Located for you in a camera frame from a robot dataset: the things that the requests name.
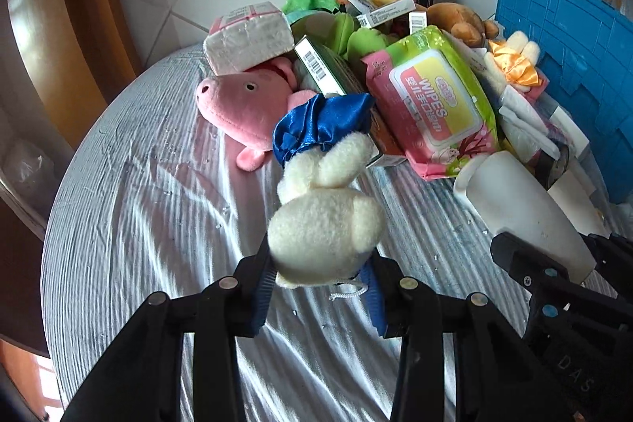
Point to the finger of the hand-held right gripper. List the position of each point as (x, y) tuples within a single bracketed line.
[(608, 249), (524, 264)]

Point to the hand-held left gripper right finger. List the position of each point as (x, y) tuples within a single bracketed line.
[(373, 303)]

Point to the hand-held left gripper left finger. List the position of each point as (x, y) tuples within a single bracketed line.
[(259, 303)]

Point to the white plastic bottle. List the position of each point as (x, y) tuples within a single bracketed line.
[(524, 204)]

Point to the cream bunny plush toy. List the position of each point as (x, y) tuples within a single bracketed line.
[(321, 224)]

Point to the blue plastic crate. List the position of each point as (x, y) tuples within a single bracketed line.
[(568, 56)]

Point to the white paper roll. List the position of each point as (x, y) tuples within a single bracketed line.
[(576, 199)]

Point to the black tape roll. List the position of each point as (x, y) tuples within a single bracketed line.
[(551, 165)]

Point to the white plush toy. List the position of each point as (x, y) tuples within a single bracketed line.
[(519, 115)]

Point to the pink wet wipes pack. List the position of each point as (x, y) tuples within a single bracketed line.
[(430, 100)]

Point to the pink pig plush toy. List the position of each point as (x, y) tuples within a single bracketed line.
[(237, 105)]

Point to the cream plush with orange bow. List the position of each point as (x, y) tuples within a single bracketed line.
[(514, 61)]

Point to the dark green barcode box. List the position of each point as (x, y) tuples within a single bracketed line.
[(326, 68)]

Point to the brown teddy bear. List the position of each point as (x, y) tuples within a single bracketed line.
[(455, 21)]

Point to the pink white tissue pack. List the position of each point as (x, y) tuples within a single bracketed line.
[(247, 36)]

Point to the white barcode carton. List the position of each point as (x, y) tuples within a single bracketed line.
[(390, 12)]

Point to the brown wooden furniture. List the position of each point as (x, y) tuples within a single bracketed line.
[(64, 31)]

